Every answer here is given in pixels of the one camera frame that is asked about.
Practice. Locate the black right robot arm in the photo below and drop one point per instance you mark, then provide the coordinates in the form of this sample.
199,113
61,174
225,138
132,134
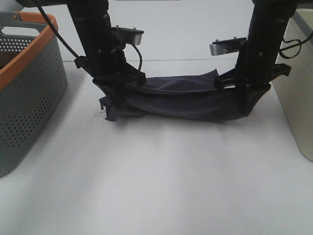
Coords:
268,24

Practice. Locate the white towel label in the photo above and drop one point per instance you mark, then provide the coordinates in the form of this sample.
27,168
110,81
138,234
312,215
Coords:
102,113

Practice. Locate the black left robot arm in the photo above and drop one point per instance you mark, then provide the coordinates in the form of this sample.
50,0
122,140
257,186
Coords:
104,46

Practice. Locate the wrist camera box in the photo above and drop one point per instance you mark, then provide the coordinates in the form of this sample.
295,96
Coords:
226,46
124,36

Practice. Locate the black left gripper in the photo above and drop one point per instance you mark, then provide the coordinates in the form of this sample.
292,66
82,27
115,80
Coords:
114,70

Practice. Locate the grey perforated basket orange rim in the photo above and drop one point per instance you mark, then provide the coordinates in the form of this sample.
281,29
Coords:
32,83

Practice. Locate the beige bin grey rim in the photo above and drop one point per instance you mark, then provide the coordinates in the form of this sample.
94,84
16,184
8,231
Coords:
295,91

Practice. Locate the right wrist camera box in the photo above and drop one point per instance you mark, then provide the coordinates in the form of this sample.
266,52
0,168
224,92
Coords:
226,46

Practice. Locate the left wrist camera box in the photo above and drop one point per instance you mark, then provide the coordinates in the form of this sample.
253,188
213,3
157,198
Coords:
124,36

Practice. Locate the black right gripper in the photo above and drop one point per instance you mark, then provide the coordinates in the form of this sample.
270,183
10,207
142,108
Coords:
254,69

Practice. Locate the dark navy towel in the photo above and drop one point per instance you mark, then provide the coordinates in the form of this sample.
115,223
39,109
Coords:
190,97

